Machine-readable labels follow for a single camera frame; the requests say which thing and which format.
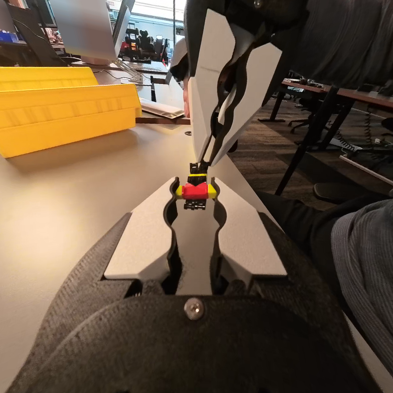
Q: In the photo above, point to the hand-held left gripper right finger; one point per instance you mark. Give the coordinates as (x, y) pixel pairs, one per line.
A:
(248, 242)

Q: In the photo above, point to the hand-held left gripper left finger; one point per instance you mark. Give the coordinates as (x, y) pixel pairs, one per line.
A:
(138, 242)

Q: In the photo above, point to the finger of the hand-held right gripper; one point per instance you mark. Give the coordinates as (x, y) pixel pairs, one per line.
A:
(208, 61)
(261, 79)

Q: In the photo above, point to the black red yellow lego assembly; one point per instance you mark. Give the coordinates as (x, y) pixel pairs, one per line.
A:
(195, 192)

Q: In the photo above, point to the person's right hand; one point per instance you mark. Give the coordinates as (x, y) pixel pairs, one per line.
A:
(186, 98)

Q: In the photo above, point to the person's black trousers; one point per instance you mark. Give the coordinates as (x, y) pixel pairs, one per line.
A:
(294, 215)

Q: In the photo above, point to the white keyboard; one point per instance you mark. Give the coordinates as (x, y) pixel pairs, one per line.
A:
(159, 108)

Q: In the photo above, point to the black table leg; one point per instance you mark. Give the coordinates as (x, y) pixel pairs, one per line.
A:
(307, 141)

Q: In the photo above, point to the metal monitor stand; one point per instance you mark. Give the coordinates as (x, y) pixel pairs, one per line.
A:
(130, 72)

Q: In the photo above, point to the black chair armrest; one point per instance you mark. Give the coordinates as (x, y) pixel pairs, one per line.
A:
(337, 192)

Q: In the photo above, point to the brown wooden desk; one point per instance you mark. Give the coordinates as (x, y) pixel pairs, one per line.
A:
(368, 98)

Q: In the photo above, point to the person's grey clothing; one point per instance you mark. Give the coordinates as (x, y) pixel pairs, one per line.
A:
(368, 261)

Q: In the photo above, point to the silver monitor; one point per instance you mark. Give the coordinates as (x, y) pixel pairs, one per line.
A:
(86, 30)

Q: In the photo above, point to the yellow plastic bin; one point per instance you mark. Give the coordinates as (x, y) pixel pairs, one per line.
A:
(61, 122)

